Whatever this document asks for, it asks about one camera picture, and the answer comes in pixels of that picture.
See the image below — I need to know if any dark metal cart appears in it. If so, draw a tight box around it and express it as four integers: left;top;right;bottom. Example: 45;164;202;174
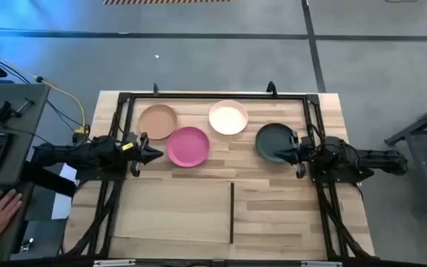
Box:
383;96;427;217

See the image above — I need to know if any black metal table frame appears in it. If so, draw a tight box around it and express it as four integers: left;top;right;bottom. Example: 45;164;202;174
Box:
63;90;376;260

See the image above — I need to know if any yellow cable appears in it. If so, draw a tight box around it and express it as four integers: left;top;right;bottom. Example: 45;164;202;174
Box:
0;42;90;135

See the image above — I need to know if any small silver clip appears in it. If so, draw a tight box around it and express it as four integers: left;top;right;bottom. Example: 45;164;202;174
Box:
20;237;35;254

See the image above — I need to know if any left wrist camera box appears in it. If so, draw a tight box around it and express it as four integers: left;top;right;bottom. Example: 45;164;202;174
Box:
123;131;139;148

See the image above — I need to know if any black clamp tool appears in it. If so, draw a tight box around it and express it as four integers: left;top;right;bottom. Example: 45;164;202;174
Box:
0;96;36;125

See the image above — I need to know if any cream white plate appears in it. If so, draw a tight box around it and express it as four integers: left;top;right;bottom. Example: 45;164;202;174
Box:
208;99;249;136

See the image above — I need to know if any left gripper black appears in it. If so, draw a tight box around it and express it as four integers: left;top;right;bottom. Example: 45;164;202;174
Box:
130;131;165;178

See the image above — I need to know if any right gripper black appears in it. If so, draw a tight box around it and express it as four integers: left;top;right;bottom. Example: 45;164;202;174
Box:
274;130;313;179

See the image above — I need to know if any grey side desk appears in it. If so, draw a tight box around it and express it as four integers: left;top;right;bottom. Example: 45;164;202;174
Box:
0;83;51;188

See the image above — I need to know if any dark green plate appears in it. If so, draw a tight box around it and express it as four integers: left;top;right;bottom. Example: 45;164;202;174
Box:
255;122;299;165

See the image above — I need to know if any black flat strap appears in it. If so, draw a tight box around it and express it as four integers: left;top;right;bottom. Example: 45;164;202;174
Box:
21;161;77;198

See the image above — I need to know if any white paper sheet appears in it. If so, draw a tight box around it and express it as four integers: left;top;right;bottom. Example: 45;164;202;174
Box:
51;162;79;220

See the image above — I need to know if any pink plate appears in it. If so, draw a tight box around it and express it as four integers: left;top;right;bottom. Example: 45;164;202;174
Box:
166;126;211;168

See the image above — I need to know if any silver metal bracket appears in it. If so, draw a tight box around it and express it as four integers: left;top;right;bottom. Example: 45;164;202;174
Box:
301;260;343;267
93;259;137;267

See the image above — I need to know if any person's hand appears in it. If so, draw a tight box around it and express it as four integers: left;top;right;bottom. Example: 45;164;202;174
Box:
0;188;24;238

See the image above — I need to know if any thin black cable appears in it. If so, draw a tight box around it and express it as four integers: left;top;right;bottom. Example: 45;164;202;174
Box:
0;47;85;131

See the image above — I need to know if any tan brown plate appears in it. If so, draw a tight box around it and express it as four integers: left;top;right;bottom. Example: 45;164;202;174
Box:
138;103;178;141

